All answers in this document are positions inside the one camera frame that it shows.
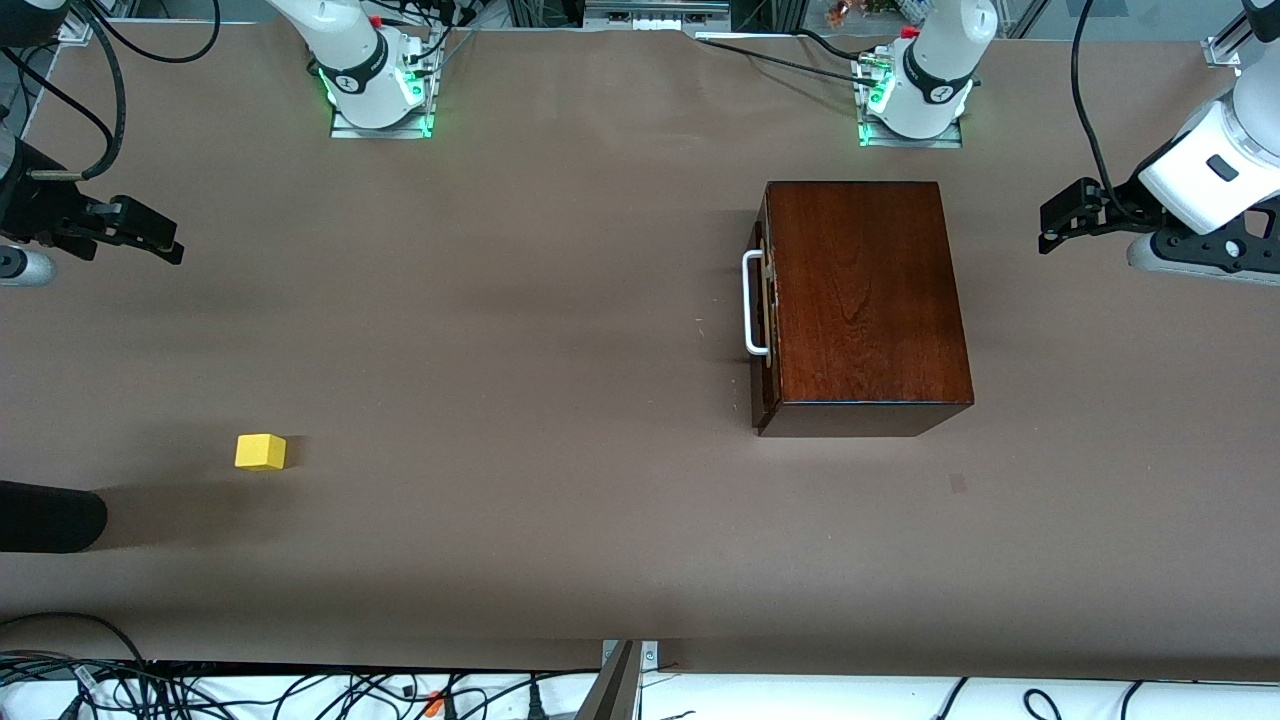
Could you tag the aluminium bracket post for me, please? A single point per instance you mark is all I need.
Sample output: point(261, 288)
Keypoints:
point(615, 700)

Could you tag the black rounded object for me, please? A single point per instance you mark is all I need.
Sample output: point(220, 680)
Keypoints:
point(50, 515)

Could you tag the grey power strip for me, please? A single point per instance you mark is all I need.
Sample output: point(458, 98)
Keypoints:
point(655, 12)

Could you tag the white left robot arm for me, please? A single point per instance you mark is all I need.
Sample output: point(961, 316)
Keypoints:
point(940, 70)

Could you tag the aluminium frame profile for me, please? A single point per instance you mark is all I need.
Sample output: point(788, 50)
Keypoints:
point(1225, 52)
point(75, 30)

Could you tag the dark brown wooden cabinet box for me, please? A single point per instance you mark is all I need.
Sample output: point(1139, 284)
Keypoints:
point(880, 300)

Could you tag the yellow cube block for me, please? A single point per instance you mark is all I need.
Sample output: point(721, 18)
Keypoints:
point(260, 452)

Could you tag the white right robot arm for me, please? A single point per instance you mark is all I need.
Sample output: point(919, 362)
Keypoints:
point(350, 50)

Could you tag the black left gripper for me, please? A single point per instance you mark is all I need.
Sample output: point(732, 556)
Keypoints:
point(1121, 208)

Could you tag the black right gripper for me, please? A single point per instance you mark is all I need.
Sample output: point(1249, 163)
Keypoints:
point(30, 205)

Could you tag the aluminium arm base plate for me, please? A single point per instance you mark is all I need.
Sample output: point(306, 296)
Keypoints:
point(920, 142)
point(380, 132)

